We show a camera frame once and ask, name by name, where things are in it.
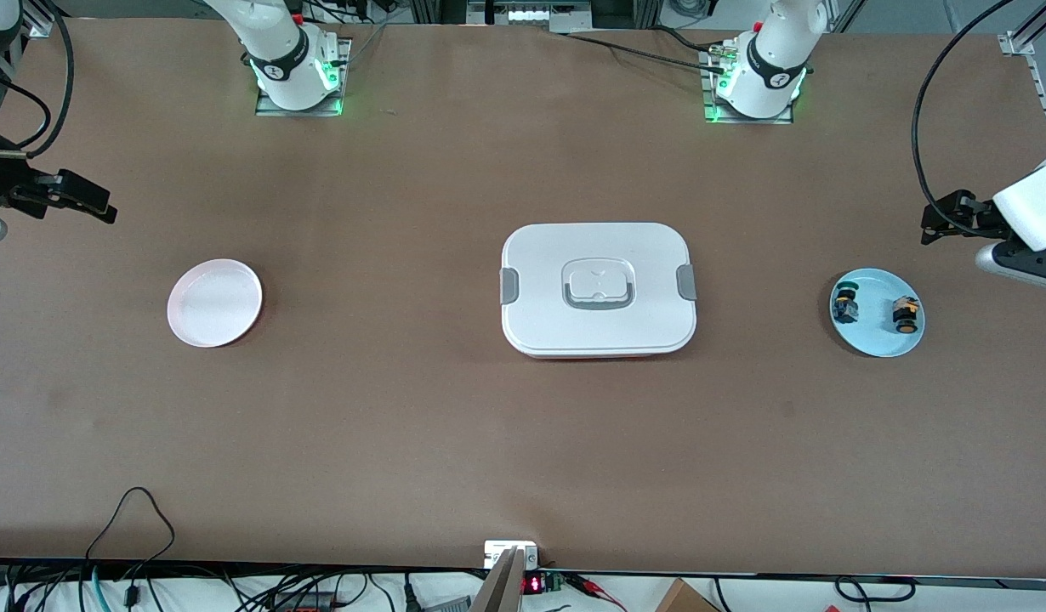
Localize pink round plate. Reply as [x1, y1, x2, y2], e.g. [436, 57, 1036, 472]
[167, 258, 264, 349]

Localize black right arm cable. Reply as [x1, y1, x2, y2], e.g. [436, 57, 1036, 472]
[0, 0, 75, 161]

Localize green and black switch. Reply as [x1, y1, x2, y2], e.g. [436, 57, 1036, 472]
[832, 279, 861, 326]

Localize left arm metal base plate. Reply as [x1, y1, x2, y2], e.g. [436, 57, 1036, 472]
[700, 47, 796, 126]

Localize aluminium frame profile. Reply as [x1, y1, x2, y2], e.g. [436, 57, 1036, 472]
[21, 0, 65, 39]
[998, 0, 1046, 150]

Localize small white mounting bracket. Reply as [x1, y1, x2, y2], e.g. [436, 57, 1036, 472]
[484, 541, 539, 569]

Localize brown cardboard box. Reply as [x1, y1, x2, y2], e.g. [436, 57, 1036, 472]
[655, 578, 721, 612]

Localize light blue round plate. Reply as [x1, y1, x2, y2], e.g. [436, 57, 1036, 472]
[829, 268, 926, 359]

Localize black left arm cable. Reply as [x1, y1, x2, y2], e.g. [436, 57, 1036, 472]
[912, 0, 1013, 241]

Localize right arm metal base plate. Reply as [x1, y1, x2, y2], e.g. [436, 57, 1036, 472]
[253, 36, 354, 118]

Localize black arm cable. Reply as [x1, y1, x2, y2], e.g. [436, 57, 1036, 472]
[912, 0, 1013, 241]
[0, 0, 75, 161]

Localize aluminium camera mount bar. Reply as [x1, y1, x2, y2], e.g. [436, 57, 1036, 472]
[468, 548, 526, 612]

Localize red and black clip leads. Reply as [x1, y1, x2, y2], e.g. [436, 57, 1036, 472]
[566, 572, 630, 611]

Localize white power strip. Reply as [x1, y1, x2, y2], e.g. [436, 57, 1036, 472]
[466, 0, 594, 28]

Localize black coiled cable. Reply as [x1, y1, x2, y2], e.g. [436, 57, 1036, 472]
[833, 576, 917, 603]

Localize white lidded box grey clips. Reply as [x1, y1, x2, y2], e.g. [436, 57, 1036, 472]
[499, 222, 698, 360]

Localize thin black looped cable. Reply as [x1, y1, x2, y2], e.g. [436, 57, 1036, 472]
[85, 486, 177, 569]

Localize black cable lying on table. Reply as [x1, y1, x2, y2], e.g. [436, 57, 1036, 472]
[561, 31, 730, 76]

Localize black device red markings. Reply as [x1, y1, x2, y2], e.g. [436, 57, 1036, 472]
[272, 589, 341, 612]

